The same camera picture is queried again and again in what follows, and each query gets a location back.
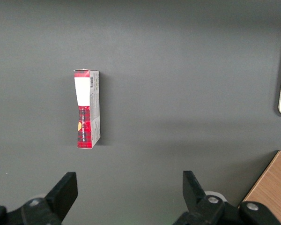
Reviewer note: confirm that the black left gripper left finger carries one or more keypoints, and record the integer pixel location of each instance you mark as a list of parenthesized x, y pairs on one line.
[(58, 194)]

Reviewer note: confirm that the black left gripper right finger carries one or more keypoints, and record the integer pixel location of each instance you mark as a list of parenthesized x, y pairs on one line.
[(194, 194)]

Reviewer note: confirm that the wooden drawer cabinet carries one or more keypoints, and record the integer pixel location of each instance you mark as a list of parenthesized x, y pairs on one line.
[(271, 182)]

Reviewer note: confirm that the red plaid cardboard box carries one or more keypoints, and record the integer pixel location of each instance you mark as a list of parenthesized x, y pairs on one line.
[(83, 91)]

